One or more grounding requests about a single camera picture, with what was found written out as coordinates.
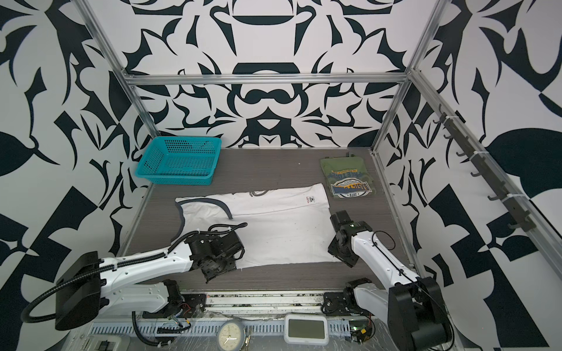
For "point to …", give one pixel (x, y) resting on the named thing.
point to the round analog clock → (230, 336)
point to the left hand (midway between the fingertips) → (233, 263)
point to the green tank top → (347, 177)
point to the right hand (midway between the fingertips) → (336, 251)
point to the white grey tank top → (287, 225)
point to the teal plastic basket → (187, 160)
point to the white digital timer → (306, 330)
